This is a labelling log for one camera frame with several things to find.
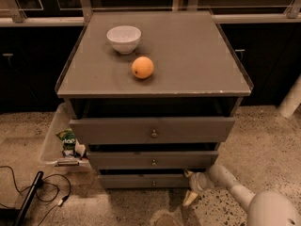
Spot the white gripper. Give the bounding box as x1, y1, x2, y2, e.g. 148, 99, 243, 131
182, 169, 214, 206

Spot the grey bottom drawer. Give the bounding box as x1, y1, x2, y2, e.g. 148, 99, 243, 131
99, 174, 189, 188

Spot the grey drawer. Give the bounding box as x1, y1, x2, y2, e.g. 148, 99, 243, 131
87, 151, 218, 170
70, 117, 235, 145
99, 174, 189, 188

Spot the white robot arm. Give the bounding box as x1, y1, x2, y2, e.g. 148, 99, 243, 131
182, 164, 301, 226

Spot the grey middle drawer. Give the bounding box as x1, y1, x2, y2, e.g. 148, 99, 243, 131
87, 151, 218, 170

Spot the grey top drawer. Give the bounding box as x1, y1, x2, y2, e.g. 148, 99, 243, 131
70, 117, 235, 145

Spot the grey drawer cabinet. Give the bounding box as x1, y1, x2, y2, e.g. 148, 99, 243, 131
56, 11, 253, 178

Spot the orange fruit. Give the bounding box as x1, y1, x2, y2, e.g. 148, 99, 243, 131
132, 56, 154, 79

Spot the green snack bag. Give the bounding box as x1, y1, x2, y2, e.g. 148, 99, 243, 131
55, 128, 76, 156

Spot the clear plastic bin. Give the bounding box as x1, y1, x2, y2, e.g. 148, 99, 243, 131
40, 104, 91, 172

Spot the white ceramic bowl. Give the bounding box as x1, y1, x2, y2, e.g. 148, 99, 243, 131
106, 25, 142, 55

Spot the black bar stand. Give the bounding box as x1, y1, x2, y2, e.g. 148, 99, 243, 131
12, 171, 43, 226

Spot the black cable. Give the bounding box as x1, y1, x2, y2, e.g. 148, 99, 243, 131
0, 165, 72, 226

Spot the white post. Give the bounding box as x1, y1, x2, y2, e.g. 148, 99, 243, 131
277, 74, 301, 118

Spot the metal railing frame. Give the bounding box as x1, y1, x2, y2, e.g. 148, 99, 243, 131
0, 0, 301, 26

